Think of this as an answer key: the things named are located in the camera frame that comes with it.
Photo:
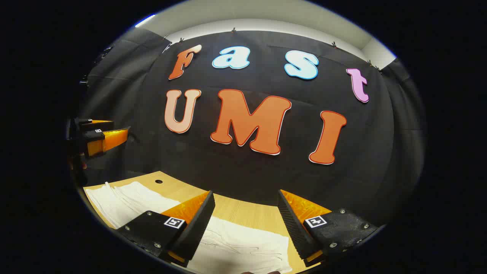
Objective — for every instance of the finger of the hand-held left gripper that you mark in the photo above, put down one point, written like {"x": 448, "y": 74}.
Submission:
{"x": 95, "y": 125}
{"x": 110, "y": 139}

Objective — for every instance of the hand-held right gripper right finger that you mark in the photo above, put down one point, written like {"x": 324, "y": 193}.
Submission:
{"x": 295, "y": 228}

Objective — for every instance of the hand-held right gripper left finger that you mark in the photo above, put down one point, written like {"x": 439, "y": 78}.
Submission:
{"x": 198, "y": 232}

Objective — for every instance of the ceiling light strip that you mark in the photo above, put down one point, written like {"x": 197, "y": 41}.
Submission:
{"x": 144, "y": 21}

